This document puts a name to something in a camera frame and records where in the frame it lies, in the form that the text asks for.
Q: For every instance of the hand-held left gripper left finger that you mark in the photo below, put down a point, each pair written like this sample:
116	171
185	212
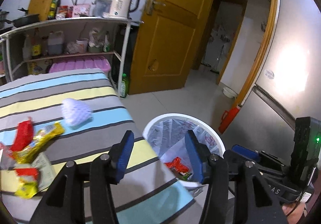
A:
124	158

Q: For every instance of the person's right hand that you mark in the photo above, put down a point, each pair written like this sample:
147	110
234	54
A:
291	212

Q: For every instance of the yellow label sauce bottle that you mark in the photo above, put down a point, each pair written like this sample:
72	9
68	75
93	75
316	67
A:
36	47

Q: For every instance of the dark glass bottle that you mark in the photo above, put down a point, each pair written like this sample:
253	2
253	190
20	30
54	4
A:
52	9
59	3

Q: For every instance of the silver refrigerator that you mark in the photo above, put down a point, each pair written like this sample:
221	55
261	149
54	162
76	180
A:
288	63

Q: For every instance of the white basin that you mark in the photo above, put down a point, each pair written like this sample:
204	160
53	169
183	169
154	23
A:
229	92

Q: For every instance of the green plastic bottle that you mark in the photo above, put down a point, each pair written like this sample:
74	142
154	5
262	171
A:
124	87

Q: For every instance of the red plastic wrapper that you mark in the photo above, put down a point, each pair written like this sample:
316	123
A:
23	136

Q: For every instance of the clear plastic bin liner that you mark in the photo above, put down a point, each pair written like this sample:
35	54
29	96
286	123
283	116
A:
170	136

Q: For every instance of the white plastic bottle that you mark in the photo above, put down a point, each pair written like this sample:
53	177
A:
27	49

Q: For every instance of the pink lid storage box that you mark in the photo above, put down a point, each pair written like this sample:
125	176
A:
80	63

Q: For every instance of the plastic oil jug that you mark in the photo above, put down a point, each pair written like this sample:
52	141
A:
55	44

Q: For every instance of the red yellow snack packet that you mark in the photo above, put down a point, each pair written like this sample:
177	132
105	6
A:
25	186

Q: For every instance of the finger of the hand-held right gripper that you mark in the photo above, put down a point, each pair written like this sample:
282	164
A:
244	151
230	156

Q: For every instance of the clear plastic container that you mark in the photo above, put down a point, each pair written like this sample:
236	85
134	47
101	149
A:
101	8

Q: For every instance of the red bottle by doorframe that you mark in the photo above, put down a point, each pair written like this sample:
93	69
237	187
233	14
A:
228	118

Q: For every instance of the wooden door frame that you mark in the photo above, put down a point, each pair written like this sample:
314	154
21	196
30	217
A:
272	25

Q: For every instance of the cream electric kettle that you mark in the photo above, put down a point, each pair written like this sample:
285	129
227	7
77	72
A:
120	5

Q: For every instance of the yellow snack wrapper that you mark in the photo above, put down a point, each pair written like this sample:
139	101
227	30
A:
46	133

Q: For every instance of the wooden cutting board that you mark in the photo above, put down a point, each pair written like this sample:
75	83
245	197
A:
42	0

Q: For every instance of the red jar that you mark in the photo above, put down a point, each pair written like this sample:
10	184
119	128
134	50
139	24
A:
64	11

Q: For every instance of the crumpled plastic bags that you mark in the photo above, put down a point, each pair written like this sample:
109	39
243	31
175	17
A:
97	39

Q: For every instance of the white trash bin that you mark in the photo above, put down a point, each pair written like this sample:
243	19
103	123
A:
220	145

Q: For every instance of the wooden door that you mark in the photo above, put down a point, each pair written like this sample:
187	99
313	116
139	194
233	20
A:
173	25

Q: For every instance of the striped blanket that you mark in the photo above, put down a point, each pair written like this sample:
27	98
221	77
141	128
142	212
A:
87	93

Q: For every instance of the white printed wrapper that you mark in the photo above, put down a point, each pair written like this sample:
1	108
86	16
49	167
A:
42	171

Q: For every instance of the red green snack wrapper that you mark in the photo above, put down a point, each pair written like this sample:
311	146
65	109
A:
178	165

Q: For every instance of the white round sticker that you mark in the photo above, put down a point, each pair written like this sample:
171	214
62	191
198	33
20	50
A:
269	73

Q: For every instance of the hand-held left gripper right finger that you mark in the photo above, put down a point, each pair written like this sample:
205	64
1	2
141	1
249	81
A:
194	156

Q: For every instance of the black frying pan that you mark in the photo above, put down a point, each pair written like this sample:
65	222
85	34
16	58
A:
25	20

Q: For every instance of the white foam fruit net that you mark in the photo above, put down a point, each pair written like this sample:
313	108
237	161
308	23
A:
75	112

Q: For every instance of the steel pot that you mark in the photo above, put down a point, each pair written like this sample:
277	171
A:
3	18

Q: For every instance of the white shelf rack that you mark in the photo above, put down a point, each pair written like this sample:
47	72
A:
75	21

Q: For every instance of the pink cup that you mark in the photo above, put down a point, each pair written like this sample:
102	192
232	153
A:
82	46

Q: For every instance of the pink utensil box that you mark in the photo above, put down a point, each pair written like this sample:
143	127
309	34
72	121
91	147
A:
81	10

